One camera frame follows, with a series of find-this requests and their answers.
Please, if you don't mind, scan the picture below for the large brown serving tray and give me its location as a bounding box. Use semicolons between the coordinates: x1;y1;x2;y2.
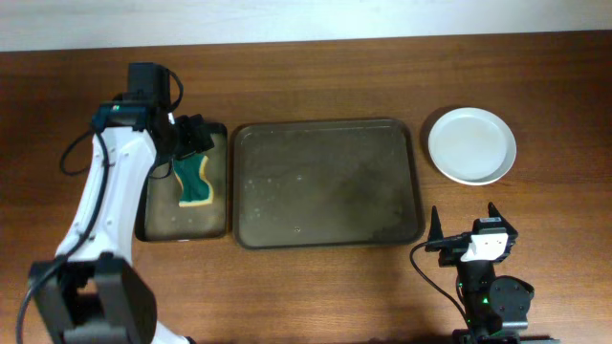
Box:
232;118;425;250

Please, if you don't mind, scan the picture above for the small black water tray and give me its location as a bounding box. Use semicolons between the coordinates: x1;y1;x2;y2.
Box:
135;123;228;242

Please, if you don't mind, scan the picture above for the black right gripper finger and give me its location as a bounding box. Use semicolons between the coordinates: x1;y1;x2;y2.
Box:
488;202;503;220
426;205;444;247

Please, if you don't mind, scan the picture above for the yellow green sponge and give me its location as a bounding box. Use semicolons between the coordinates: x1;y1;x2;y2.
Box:
173;154;214;207

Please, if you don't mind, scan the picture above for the pale green plate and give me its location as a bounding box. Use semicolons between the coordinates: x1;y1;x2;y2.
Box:
427;107;517;186

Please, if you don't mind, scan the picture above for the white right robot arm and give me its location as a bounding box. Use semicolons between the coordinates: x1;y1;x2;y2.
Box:
438;204;535;343

